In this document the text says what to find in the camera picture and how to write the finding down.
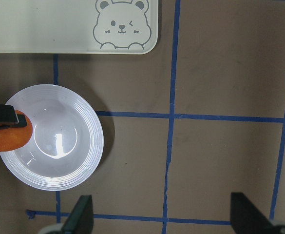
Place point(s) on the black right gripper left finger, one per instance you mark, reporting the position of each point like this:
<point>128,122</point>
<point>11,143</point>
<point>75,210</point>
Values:
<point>10,119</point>

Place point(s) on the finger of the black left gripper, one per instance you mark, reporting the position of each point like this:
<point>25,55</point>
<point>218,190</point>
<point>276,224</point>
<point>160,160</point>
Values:
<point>81,219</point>

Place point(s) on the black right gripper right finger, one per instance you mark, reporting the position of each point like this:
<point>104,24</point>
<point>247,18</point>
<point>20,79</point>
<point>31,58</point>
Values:
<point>245,218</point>

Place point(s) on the orange fruit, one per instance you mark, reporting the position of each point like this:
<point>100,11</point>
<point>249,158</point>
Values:
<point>12,138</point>

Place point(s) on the white round plate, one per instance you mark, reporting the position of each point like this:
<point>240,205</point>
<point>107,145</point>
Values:
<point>67,142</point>

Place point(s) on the cream bear tray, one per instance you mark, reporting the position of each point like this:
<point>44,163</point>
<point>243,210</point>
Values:
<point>78,26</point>

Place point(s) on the brown paper table cover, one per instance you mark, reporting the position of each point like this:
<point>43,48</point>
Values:
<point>198,117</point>

